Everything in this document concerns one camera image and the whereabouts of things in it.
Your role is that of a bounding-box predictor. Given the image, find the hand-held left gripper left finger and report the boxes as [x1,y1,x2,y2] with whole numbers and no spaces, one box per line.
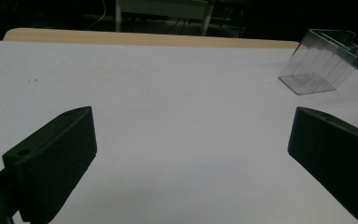
[1,105,98,224]

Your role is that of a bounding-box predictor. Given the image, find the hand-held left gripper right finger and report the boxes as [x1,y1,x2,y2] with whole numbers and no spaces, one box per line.
[287,105,358,224]

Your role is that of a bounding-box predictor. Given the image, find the clear plastic container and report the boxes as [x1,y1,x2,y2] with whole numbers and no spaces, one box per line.
[277,28,358,96]

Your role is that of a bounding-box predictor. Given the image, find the white table cover sheet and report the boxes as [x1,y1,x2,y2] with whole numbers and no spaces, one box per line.
[0,39,358,224]

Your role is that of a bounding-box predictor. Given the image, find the white cable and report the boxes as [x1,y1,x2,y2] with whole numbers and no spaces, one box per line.
[85,0,107,31]

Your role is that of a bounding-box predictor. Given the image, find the white metal frame table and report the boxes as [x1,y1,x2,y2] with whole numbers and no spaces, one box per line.
[115,0,216,36]

